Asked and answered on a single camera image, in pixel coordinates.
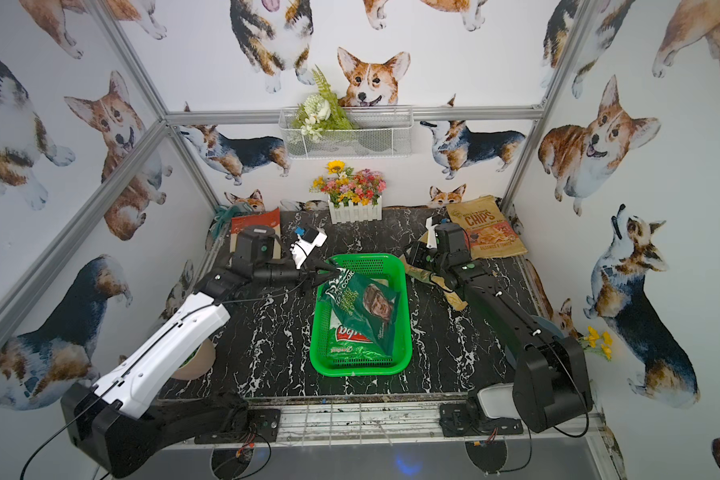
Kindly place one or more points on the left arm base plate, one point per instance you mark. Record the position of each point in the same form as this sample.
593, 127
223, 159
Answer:
246, 427

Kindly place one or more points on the tan sour cream chips bag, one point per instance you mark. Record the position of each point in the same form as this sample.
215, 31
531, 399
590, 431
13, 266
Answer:
453, 299

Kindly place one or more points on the cassava chips bag red cream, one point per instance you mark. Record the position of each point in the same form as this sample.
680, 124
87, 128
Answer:
238, 224

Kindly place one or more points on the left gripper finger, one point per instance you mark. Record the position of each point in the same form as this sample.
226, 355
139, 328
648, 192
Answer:
326, 272
324, 283

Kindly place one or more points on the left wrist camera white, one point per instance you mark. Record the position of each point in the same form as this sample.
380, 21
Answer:
307, 240

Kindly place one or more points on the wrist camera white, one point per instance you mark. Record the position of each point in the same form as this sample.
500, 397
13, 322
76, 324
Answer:
431, 238
307, 240

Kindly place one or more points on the white green artificial flower bunch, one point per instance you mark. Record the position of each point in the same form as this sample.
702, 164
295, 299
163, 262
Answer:
321, 113

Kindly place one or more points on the grey blue pot right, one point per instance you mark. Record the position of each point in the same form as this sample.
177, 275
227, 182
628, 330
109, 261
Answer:
546, 327

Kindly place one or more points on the tan red CHIPS bag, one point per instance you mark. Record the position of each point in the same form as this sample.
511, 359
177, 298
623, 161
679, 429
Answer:
488, 232

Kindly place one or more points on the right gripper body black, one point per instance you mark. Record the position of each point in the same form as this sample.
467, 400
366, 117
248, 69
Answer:
426, 261

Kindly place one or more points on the green plastic basket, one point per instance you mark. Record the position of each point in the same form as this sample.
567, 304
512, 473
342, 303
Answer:
390, 271

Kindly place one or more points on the green white chips bag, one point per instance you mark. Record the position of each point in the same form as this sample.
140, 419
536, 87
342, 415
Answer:
347, 347

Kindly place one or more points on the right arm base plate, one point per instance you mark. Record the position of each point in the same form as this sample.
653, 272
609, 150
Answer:
466, 420

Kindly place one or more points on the brown pot with green plant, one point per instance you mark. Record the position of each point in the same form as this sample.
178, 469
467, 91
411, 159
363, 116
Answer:
198, 364

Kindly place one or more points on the white picket fence flower box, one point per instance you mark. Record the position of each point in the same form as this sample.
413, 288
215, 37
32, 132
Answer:
352, 195

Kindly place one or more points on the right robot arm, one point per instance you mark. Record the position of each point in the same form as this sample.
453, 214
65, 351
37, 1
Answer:
551, 382

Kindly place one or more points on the white wire wall basket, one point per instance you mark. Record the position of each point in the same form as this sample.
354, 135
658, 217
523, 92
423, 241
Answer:
378, 132

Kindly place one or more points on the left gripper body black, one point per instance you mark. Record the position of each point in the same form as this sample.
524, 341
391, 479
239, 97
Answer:
315, 267

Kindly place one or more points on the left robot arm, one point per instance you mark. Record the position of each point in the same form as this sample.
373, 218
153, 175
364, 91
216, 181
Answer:
116, 422

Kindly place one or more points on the teal cloth in corner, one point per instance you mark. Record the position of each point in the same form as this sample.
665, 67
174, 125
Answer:
223, 216

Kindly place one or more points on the dark green REAL chips bag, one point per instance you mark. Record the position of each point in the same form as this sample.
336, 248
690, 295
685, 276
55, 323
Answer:
364, 305

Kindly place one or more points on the yellow artificial flowers right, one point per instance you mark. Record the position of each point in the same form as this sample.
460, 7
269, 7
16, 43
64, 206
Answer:
598, 343

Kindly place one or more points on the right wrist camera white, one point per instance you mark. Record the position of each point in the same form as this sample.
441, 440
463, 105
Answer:
431, 238

